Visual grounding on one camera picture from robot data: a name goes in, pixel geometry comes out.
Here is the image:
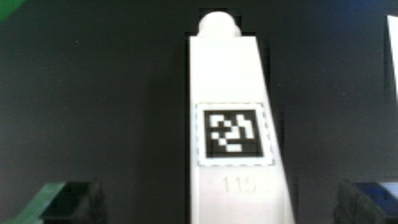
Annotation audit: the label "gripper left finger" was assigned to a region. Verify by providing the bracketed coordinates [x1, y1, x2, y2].
[10, 180, 106, 224]

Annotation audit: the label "white desk leg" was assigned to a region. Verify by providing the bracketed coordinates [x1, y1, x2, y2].
[188, 11, 295, 224]

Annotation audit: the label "fiducial marker sheet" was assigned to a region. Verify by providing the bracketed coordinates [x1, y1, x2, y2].
[387, 15, 398, 77]

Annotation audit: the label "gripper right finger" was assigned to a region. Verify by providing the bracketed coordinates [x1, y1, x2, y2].
[334, 181, 398, 224]

